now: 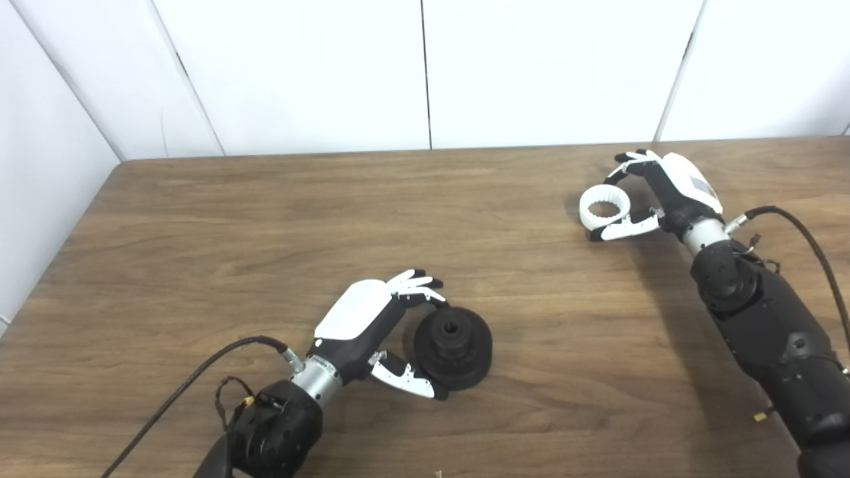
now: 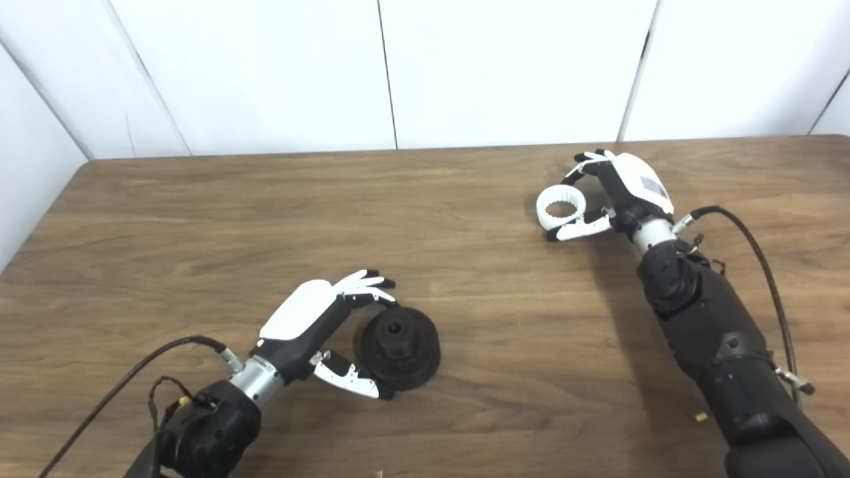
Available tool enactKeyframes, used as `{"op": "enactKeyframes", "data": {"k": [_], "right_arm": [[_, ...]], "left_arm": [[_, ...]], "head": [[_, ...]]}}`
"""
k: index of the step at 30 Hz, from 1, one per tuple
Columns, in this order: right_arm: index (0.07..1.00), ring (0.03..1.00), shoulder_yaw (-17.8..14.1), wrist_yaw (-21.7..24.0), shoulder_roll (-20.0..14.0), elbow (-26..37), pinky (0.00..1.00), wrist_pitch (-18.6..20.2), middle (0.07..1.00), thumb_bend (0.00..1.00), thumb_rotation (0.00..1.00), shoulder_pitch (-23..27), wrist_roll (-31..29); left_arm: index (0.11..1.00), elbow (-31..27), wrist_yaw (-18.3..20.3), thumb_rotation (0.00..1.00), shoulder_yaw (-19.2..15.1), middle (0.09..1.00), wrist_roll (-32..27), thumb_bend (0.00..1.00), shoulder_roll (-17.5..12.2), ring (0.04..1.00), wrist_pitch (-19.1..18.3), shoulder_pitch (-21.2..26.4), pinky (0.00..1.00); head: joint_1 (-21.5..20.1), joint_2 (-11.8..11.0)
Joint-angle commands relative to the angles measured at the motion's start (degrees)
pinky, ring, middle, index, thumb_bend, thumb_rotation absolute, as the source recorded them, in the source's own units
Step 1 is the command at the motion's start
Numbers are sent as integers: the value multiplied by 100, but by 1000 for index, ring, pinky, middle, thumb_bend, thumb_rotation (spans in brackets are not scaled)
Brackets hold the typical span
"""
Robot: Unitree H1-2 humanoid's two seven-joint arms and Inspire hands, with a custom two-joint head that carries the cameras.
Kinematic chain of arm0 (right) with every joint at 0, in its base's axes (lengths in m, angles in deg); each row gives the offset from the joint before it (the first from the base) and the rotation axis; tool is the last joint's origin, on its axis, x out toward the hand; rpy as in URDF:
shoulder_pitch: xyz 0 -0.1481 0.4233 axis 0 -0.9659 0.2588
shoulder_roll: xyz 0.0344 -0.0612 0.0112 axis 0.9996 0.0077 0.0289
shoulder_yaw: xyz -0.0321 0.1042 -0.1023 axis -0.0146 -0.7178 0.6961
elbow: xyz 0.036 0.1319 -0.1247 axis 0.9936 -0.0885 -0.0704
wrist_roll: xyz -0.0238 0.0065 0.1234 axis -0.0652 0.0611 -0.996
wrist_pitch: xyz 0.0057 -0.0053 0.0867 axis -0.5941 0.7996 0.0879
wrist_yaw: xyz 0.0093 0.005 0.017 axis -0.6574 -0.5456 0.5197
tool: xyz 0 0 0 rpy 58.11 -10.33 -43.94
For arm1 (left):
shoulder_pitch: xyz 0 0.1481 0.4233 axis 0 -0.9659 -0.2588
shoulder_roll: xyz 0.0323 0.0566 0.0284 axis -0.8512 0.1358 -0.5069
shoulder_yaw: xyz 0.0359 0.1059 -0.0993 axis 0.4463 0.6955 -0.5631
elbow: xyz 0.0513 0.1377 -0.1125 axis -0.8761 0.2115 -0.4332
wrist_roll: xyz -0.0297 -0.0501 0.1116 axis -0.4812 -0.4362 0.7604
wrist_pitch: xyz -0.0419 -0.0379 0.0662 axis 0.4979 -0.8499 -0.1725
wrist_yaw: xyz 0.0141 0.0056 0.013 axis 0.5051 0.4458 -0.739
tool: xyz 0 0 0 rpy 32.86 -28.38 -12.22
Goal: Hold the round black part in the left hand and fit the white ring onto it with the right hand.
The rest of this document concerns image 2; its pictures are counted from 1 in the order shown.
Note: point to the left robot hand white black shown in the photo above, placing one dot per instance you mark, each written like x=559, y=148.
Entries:
x=299, y=312

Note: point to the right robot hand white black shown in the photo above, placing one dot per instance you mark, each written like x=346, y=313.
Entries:
x=631, y=186

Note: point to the round black part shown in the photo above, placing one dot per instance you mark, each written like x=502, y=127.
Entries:
x=412, y=358

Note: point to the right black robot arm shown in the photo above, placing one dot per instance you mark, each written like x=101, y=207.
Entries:
x=724, y=338

